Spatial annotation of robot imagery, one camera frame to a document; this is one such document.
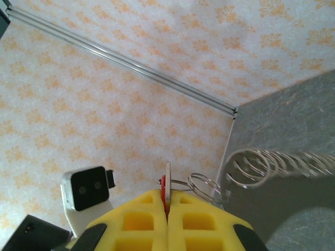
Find aluminium side rail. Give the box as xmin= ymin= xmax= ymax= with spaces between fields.
xmin=216 ymin=119 xmax=237 ymax=184

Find aluminium frame post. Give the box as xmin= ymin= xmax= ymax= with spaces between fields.
xmin=5 ymin=5 xmax=238 ymax=121

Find key with red cover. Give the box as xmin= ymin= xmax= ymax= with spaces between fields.
xmin=156 ymin=161 xmax=196 ymax=213

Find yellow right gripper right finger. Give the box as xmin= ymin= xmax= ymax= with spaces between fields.
xmin=167 ymin=191 xmax=270 ymax=251

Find metal key plate with rings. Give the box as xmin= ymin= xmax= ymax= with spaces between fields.
xmin=187 ymin=147 xmax=335 ymax=205

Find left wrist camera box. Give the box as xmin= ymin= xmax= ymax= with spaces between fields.
xmin=60 ymin=165 xmax=116 ymax=238

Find dark room cabinet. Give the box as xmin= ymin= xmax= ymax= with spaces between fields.
xmin=0 ymin=0 xmax=12 ymax=40

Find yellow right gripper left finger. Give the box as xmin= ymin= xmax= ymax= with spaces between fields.
xmin=69 ymin=189 xmax=169 ymax=251

